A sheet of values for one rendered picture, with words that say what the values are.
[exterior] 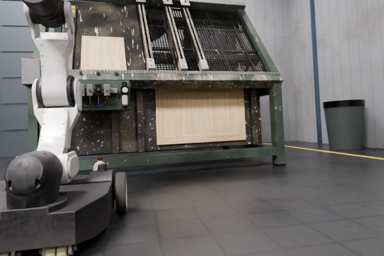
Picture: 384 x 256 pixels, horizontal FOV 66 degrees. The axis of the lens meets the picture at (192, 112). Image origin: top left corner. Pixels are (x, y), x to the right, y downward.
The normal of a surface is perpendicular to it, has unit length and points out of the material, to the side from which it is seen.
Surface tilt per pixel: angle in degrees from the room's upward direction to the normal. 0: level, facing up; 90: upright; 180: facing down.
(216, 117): 90
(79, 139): 90
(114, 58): 53
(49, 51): 100
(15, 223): 90
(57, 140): 60
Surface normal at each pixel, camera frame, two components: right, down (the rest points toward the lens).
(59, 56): 0.19, 0.13
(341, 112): -0.55, 0.07
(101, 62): 0.20, -0.64
